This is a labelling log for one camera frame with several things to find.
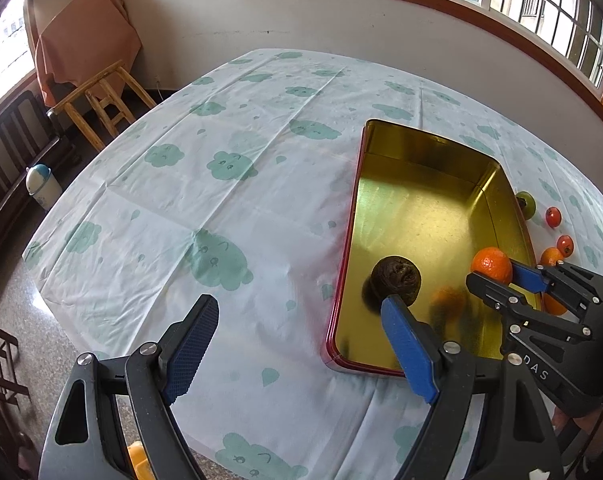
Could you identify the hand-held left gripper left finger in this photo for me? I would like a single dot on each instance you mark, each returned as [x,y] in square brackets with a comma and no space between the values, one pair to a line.
[191,350]

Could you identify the red tomato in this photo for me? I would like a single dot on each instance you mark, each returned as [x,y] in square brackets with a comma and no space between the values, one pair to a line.
[565,245]
[553,216]

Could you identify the bright side window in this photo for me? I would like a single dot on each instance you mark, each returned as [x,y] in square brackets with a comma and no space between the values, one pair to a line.
[1,35]

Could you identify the white bin with blue lid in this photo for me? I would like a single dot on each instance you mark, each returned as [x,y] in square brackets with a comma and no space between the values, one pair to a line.
[41,185]

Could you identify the orange mandarin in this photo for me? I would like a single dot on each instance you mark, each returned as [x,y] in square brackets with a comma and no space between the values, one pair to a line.
[551,256]
[554,306]
[491,262]

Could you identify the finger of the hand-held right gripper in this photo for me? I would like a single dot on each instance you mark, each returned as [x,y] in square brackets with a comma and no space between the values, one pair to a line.
[491,287]
[529,276]

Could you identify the wooden stool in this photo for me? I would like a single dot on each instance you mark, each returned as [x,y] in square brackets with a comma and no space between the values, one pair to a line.
[96,95]

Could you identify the cloud printed white tablecloth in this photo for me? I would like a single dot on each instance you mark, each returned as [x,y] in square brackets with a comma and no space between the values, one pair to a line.
[206,200]

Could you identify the red tin box gold inside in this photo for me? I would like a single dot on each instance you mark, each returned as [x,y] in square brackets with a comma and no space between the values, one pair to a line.
[421,200]

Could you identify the dark wooden bench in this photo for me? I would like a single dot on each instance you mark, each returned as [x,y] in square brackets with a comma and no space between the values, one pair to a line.
[11,130]

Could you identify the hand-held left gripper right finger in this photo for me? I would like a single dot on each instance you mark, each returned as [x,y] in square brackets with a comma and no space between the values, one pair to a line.
[411,350]

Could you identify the orange cloth cover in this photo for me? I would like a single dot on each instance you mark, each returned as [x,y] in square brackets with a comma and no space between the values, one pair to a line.
[86,35]

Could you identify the green tomato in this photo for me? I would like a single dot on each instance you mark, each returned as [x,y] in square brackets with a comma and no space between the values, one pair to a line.
[527,204]

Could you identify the dark brown wrinkled passion fruit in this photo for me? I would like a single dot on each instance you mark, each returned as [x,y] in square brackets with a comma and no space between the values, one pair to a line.
[396,275]

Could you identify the yellow plastic object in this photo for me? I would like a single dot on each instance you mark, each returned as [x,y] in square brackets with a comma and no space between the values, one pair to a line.
[140,462]

